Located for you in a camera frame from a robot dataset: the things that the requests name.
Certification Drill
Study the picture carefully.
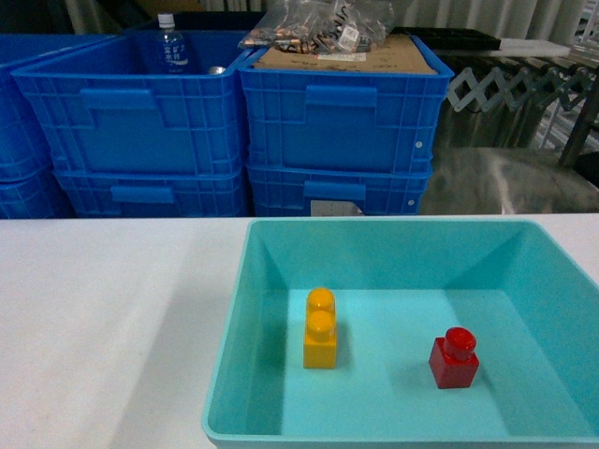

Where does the brown cardboard sheet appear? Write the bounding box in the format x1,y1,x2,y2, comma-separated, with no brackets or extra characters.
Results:
252,35,438,75

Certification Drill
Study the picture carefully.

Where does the black foam tray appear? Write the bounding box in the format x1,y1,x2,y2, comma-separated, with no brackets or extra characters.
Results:
391,27,502,51

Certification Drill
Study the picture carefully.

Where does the blue crate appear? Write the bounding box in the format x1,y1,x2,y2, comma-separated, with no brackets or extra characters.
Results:
54,170,249,218
12,31,248,176
240,36,454,174
246,164,431,217

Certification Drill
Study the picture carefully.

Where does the blue crate top right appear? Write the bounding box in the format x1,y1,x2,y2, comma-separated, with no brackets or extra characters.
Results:
240,36,454,174

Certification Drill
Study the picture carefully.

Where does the clear bag of parts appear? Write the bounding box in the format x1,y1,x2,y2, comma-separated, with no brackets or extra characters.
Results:
239,1,396,55

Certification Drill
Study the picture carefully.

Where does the blue crates far left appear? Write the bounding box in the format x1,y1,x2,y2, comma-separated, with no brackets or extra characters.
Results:
1,34,109,219

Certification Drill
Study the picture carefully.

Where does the blue crate top left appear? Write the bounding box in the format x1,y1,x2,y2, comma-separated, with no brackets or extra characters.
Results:
12,31,248,176

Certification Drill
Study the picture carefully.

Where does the blue crate bottom right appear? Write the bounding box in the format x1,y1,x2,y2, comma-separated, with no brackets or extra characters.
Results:
246,164,431,217

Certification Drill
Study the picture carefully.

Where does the yellow two-stud toy block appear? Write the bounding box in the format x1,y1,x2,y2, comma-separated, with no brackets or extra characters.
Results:
303,287,338,369

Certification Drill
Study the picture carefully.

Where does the clear water bottle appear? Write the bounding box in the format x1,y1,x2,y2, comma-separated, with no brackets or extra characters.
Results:
156,12,192,75

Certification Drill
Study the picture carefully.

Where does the blue crate bottom left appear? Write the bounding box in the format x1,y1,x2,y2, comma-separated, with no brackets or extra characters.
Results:
54,170,249,218

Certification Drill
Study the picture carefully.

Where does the red one-stud toy block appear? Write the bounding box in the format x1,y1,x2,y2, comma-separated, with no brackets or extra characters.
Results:
429,326,480,389

